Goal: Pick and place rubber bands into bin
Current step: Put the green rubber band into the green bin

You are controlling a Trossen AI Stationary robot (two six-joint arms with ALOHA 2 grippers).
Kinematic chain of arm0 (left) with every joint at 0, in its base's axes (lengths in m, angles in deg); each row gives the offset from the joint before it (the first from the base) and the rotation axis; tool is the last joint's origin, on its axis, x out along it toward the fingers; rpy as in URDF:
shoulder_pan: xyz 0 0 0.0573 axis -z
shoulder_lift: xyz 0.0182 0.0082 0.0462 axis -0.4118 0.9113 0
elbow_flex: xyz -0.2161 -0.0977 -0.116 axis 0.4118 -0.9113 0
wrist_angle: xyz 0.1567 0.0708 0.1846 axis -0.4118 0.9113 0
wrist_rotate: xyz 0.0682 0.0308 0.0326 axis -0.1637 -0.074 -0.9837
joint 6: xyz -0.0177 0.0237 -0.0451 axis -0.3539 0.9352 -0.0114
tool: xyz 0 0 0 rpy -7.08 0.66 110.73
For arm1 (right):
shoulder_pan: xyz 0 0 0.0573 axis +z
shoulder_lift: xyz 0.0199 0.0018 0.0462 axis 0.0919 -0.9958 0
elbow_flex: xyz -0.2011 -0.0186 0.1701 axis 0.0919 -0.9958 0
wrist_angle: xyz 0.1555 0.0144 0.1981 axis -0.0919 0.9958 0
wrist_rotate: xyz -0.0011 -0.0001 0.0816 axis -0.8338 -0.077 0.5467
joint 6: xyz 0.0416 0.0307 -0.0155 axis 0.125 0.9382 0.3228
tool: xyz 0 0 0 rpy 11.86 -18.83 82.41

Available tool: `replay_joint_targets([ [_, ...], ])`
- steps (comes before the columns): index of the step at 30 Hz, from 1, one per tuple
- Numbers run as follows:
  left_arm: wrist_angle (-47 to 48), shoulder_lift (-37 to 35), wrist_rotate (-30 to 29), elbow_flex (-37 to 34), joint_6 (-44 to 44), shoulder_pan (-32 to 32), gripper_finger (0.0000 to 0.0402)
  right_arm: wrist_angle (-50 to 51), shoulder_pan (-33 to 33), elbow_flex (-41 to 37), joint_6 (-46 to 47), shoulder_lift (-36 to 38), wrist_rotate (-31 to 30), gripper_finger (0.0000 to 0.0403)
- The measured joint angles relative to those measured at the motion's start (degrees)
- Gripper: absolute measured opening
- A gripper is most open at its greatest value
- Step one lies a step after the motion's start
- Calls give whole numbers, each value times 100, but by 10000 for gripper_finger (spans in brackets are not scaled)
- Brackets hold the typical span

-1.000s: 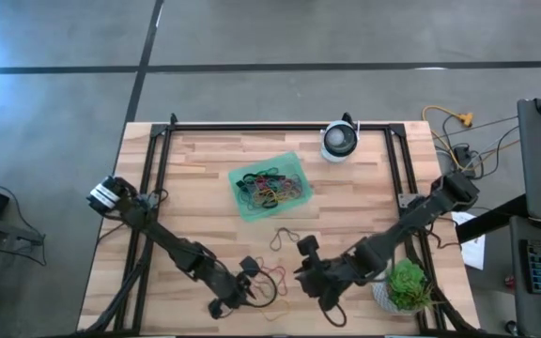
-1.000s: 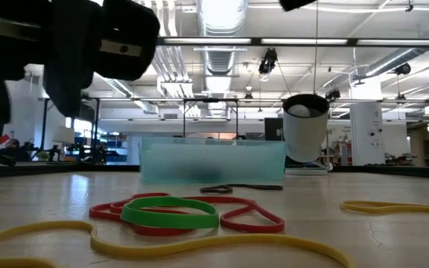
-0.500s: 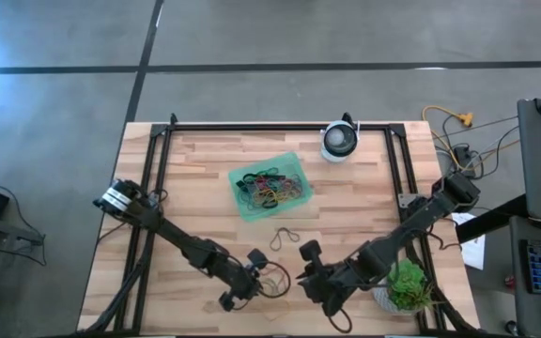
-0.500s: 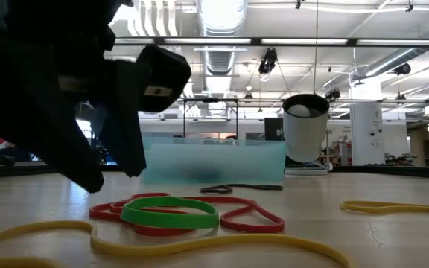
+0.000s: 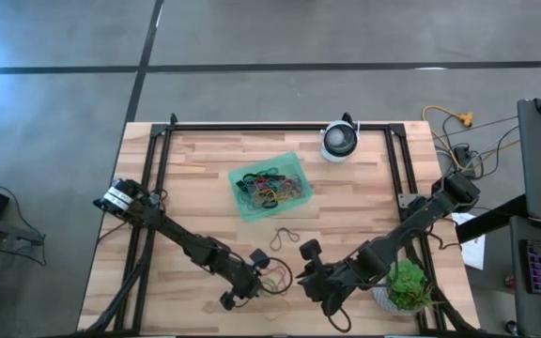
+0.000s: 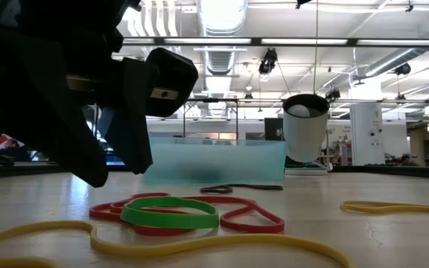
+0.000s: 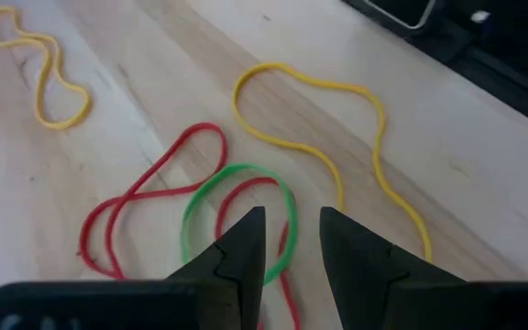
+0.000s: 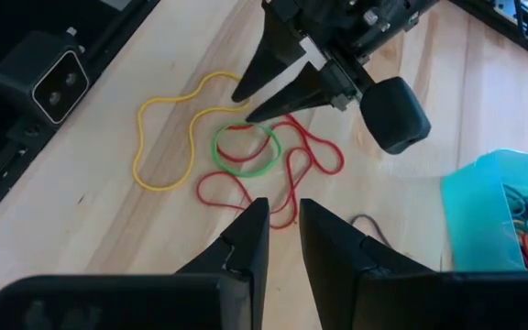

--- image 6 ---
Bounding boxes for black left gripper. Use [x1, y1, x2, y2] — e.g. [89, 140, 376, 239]
[0, 21, 124, 188]

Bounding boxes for wide green rubber band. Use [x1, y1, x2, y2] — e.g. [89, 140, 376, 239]
[120, 196, 220, 231]

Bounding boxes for thin grey rubber band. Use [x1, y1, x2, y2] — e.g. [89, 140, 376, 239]
[199, 182, 285, 195]

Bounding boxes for teal translucent plastic bin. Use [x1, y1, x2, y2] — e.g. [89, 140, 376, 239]
[142, 137, 288, 185]

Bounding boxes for long yellow rubber band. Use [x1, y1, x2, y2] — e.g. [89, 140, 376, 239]
[0, 218, 353, 268]

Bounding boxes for long red rubber band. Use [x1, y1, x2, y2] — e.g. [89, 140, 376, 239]
[89, 191, 286, 237]

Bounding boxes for black pipe scaffold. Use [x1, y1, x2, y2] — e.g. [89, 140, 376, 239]
[198, 97, 240, 141]

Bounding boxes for black screen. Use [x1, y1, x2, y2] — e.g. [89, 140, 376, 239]
[264, 117, 285, 141]

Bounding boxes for white building column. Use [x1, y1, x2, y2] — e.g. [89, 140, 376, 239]
[349, 80, 387, 167]

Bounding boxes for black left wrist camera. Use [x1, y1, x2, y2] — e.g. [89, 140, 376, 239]
[145, 47, 200, 118]

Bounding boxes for silver ceiling air duct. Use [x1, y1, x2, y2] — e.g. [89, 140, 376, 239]
[195, 0, 249, 116]

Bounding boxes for black overhead frame beam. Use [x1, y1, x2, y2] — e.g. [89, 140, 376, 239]
[123, 36, 429, 48]

